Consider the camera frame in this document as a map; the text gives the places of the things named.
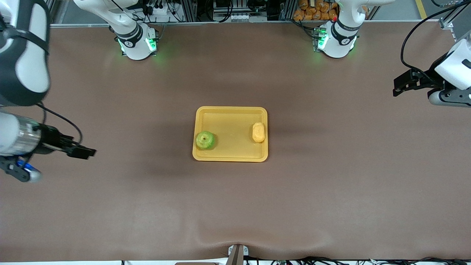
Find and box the white power strip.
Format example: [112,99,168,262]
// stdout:
[145,1,178,16]

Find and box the yellow plastic tray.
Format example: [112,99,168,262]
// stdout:
[192,106,268,163]

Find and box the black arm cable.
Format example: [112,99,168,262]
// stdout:
[400,0,471,74]
[36,102,84,147]

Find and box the metal table edge bracket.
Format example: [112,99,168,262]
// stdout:
[227,244,249,265]

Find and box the yellow potato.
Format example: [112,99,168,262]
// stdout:
[252,122,266,144]

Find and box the pile of orange items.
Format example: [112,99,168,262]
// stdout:
[293,0,339,21]

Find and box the aluminium frame post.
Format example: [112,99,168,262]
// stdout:
[439,10,471,42]

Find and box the green apple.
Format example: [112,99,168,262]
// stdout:
[195,131,216,151]

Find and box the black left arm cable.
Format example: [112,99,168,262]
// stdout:
[400,0,471,74]

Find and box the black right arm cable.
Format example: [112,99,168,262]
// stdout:
[36,102,84,147]

